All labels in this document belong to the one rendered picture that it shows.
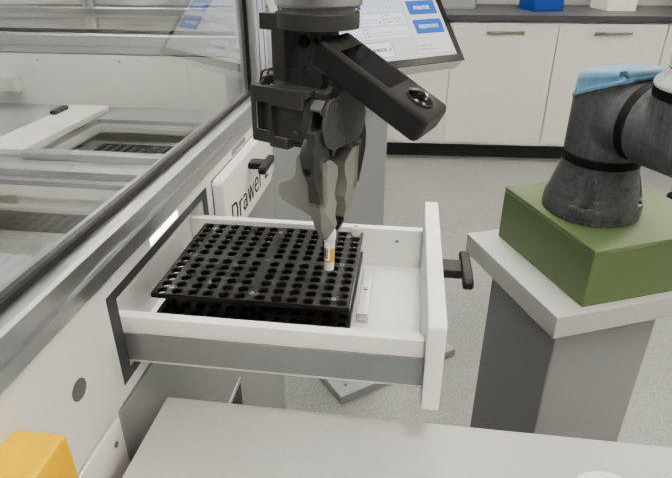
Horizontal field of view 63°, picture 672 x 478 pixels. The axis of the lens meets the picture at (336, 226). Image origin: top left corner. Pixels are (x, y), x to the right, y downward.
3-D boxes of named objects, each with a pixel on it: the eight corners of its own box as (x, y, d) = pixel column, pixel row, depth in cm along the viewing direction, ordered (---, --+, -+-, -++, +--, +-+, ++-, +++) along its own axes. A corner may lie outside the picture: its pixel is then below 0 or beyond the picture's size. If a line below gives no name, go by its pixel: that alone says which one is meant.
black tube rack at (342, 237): (362, 273, 77) (363, 232, 74) (348, 355, 61) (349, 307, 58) (209, 262, 79) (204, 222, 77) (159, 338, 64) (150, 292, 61)
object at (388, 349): (420, 264, 80) (423, 226, 77) (421, 390, 57) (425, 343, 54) (157, 246, 84) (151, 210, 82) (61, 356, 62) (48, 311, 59)
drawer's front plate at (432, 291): (431, 268, 82) (437, 200, 77) (437, 414, 56) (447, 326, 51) (419, 267, 82) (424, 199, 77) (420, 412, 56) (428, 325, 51)
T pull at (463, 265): (467, 259, 68) (469, 249, 67) (473, 292, 61) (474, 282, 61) (438, 257, 68) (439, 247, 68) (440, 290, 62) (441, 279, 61)
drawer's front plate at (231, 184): (271, 179, 113) (268, 127, 108) (229, 246, 88) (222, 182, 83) (263, 178, 113) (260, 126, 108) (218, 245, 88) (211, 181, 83)
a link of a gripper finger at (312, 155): (324, 191, 54) (327, 103, 50) (339, 195, 53) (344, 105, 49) (296, 206, 50) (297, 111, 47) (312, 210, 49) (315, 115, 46)
